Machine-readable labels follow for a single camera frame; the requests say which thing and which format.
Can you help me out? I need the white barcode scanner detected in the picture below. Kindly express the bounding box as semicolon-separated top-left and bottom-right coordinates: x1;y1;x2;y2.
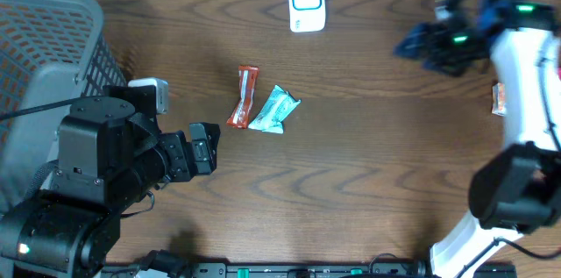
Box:
288;0;327;32

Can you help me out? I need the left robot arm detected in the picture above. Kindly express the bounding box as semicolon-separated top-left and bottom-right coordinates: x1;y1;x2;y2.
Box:
1;96;220;277

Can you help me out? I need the orange white snack packet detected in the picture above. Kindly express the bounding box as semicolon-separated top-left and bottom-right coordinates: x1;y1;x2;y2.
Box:
492;82;507;117

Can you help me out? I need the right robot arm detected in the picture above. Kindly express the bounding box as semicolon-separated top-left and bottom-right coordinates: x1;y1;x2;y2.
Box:
394;0;560;277

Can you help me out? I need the teal snack packet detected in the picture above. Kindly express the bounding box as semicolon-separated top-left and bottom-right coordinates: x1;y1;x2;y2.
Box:
248;85;301;134

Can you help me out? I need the red-orange snack bar wrapper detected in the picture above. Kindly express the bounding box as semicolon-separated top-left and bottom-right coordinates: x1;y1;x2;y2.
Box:
227;66;259;129

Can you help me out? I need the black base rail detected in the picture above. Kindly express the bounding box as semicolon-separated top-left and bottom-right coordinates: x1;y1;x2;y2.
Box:
95;259;518;278

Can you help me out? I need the grey plastic shopping basket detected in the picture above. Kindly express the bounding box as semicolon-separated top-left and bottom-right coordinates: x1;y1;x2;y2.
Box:
1;0;126;213

